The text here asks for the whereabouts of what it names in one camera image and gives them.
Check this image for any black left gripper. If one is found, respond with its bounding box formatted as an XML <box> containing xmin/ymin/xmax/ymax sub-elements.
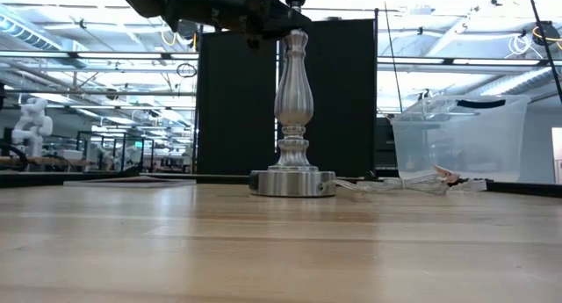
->
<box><xmin>162</xmin><ymin>0</ymin><xmax>313</xmax><ymax>48</ymax></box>

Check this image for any black partition panel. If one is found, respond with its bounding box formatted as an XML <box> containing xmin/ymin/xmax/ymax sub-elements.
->
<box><xmin>196</xmin><ymin>30</ymin><xmax>278</xmax><ymax>176</ymax></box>
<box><xmin>303</xmin><ymin>18</ymin><xmax>379</xmax><ymax>178</ymax></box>

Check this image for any clear plastic storage bin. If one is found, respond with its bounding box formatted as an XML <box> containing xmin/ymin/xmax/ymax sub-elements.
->
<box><xmin>389</xmin><ymin>94</ymin><xmax>532</xmax><ymax>184</ymax></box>

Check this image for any black tripod pole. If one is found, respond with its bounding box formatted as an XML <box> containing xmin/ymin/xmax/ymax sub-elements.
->
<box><xmin>524</xmin><ymin>0</ymin><xmax>562</xmax><ymax>105</ymax></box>

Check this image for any clear lamp power cord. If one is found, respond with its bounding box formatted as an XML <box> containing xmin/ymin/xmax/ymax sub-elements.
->
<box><xmin>333</xmin><ymin>164</ymin><xmax>488</xmax><ymax>197</ymax></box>

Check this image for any black aluminium table frame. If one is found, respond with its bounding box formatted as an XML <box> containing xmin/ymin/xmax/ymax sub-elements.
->
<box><xmin>0</xmin><ymin>170</ymin><xmax>562</xmax><ymax>198</ymax></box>

